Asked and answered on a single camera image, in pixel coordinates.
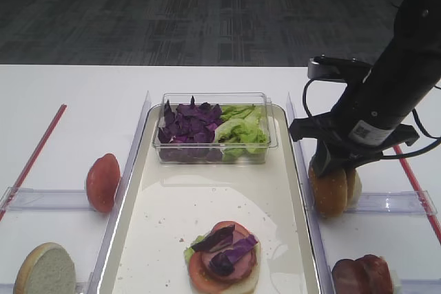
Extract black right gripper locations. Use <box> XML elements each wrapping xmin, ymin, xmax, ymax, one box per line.
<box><xmin>289</xmin><ymin>89</ymin><xmax>420</xmax><ymax>177</ymax></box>

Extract sesame bun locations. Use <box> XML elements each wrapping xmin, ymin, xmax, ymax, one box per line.
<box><xmin>346</xmin><ymin>169</ymin><xmax>362</xmax><ymax>209</ymax></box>
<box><xmin>308</xmin><ymin>162</ymin><xmax>348</xmax><ymax>218</ymax></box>

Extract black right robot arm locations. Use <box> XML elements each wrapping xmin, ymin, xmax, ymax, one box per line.
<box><xmin>289</xmin><ymin>0</ymin><xmax>440</xmax><ymax>177</ymax></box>

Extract green lettuce leaves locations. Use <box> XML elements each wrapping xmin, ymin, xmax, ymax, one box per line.
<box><xmin>214</xmin><ymin>105</ymin><xmax>269</xmax><ymax>162</ymax></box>

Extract right upper clear pusher track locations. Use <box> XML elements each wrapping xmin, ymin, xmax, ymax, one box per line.
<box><xmin>345</xmin><ymin>191</ymin><xmax>438</xmax><ymax>216</ymax></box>

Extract clear pusher track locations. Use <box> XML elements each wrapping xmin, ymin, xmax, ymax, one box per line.
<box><xmin>345</xmin><ymin>191</ymin><xmax>438</xmax><ymax>216</ymax></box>
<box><xmin>1</xmin><ymin>187</ymin><xmax>93</xmax><ymax>211</ymax></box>

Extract front ham slice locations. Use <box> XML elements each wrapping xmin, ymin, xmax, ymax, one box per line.
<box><xmin>332</xmin><ymin>259</ymin><xmax>371</xmax><ymax>294</ymax></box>

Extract clear plastic salad container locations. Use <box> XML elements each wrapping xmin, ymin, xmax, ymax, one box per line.
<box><xmin>152</xmin><ymin>92</ymin><xmax>278</xmax><ymax>164</ymax></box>

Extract purple cabbage pieces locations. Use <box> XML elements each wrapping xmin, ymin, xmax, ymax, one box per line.
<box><xmin>158</xmin><ymin>98</ymin><xmax>223</xmax><ymax>163</ymax></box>

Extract white metal tray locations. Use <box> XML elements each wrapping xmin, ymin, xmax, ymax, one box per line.
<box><xmin>99</xmin><ymin>105</ymin><xmax>321</xmax><ymax>293</ymax></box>

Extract left bun bottom half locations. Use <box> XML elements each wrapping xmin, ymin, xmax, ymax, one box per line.
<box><xmin>13</xmin><ymin>242</ymin><xmax>76</xmax><ymax>294</ymax></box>

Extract left upper clear pusher track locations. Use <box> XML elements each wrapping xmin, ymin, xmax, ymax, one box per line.
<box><xmin>1</xmin><ymin>187</ymin><xmax>93</xmax><ymax>211</ymax></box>

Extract black camera cable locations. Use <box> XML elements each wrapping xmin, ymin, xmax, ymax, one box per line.
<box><xmin>302</xmin><ymin>76</ymin><xmax>441</xmax><ymax>160</ymax></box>

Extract right red rail strip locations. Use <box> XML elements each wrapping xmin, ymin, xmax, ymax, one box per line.
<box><xmin>399</xmin><ymin>158</ymin><xmax>441</xmax><ymax>242</ymax></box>

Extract red rail strip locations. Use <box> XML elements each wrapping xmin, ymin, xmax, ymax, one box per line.
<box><xmin>399</xmin><ymin>158</ymin><xmax>441</xmax><ymax>242</ymax></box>
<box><xmin>0</xmin><ymin>104</ymin><xmax>67</xmax><ymax>220</ymax></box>

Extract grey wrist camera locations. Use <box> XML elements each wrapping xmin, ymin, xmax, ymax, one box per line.
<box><xmin>307</xmin><ymin>55</ymin><xmax>372</xmax><ymax>83</ymax></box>

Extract left clear divider wall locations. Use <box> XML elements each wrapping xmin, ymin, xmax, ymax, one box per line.
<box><xmin>86</xmin><ymin>93</ymin><xmax>151</xmax><ymax>293</ymax></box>

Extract left red rail strip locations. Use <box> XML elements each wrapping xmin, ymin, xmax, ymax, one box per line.
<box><xmin>0</xmin><ymin>104</ymin><xmax>67</xmax><ymax>220</ymax></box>

